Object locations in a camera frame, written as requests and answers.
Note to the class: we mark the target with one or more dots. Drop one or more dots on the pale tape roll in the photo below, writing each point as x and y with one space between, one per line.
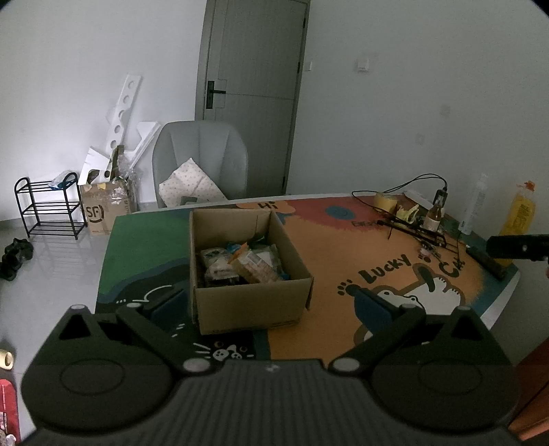
6 360

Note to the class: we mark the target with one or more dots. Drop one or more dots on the yellow tape roll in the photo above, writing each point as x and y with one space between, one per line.
385 202

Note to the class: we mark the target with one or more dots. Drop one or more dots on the white spray bottle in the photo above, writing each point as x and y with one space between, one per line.
472 210

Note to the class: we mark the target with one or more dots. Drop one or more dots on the yellow plastic bottle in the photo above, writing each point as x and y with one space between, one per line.
520 214

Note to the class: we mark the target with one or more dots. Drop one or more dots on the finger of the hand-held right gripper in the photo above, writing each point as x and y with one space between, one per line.
519 248

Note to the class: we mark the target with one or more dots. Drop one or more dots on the grey chair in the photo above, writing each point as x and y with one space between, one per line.
201 150

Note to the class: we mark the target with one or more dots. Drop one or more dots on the black charger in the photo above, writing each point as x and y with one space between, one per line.
440 198

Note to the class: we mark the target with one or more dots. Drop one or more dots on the amber glass bottle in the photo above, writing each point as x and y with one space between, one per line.
432 218

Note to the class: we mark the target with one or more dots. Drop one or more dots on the red printed packet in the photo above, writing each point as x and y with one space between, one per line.
8 411

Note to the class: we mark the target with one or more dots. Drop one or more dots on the small blue snack packet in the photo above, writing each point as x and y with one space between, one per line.
234 247

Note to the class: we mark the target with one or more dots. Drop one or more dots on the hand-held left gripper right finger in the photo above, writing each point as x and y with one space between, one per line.
369 308

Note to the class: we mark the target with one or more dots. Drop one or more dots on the white patterned pillow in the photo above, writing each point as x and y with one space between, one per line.
191 184

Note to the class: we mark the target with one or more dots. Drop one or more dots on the black shoe rack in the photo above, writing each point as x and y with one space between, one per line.
51 206

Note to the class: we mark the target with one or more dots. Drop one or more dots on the white light switch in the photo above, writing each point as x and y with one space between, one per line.
363 65

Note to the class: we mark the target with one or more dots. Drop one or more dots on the printed cardboard box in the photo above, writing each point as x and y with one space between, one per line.
105 210

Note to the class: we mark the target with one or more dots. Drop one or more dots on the clear pack of biscuits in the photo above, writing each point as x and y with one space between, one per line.
255 266

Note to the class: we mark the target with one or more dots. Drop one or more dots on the white foam board with holes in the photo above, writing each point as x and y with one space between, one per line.
124 111

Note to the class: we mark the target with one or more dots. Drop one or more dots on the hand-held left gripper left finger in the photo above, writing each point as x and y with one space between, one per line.
171 305

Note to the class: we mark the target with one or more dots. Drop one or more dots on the grey door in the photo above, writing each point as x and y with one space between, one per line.
253 107

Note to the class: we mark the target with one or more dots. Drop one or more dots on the brown cardboard box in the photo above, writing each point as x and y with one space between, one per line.
253 306

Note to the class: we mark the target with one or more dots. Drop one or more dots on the bunch of keys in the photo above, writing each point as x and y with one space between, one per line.
429 252

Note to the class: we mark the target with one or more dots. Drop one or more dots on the dark cloth on floor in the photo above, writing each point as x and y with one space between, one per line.
15 257

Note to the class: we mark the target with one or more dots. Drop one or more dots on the slanted white foam piece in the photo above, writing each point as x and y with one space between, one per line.
146 139

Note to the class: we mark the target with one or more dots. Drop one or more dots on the white power strip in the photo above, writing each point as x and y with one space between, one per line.
416 196

